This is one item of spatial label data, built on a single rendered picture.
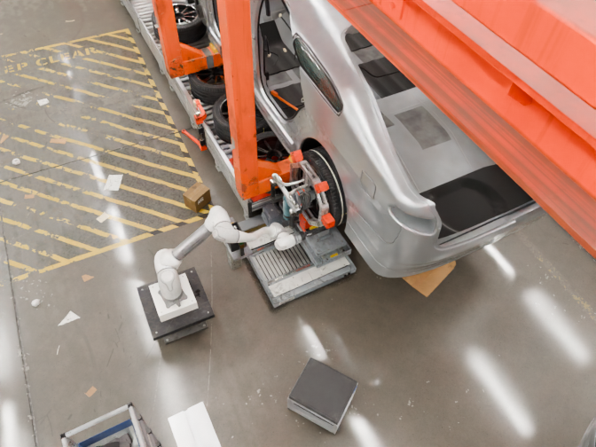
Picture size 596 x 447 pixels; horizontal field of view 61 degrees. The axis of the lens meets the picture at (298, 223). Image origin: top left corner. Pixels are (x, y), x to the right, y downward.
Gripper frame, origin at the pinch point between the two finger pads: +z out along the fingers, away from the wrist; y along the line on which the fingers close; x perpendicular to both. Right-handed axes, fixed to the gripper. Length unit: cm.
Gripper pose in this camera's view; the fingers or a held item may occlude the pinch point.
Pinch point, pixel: (321, 228)
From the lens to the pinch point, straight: 416.7
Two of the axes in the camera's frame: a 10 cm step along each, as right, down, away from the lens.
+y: 3.5, 0.7, -9.4
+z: 8.9, -3.5, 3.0
